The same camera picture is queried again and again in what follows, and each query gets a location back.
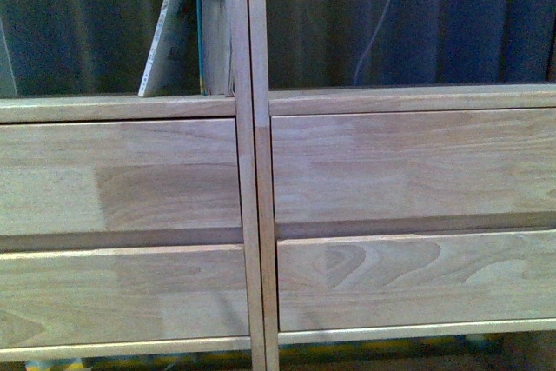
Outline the lower left wooden drawer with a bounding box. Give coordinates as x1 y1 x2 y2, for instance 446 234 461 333
1 245 249 348

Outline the left wooden shelf unit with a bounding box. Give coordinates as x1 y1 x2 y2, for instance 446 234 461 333
1 0 266 370

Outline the white magazine book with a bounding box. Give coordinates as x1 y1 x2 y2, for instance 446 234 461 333
138 0 196 97

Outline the thin grey cable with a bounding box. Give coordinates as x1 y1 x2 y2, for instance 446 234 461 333
352 0 407 88

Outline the upper left wooden drawer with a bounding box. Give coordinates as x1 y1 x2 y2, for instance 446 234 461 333
1 118 241 236

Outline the lower right wooden drawer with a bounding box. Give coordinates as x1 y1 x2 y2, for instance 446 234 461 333
277 230 555 332

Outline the right wooden shelf unit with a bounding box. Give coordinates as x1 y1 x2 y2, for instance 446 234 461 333
249 0 555 368

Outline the wooden shelf unit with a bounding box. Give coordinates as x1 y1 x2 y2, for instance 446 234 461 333
249 0 555 368
1 0 266 370

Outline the dark green curtain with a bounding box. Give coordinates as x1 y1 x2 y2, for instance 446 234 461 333
1 0 555 98

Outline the wooden drawer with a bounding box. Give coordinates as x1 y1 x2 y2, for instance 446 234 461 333
277 230 555 332
271 109 555 224
1 118 241 236
1 245 249 348

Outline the upper right wooden drawer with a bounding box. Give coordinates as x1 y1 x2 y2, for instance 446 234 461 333
271 109 555 224

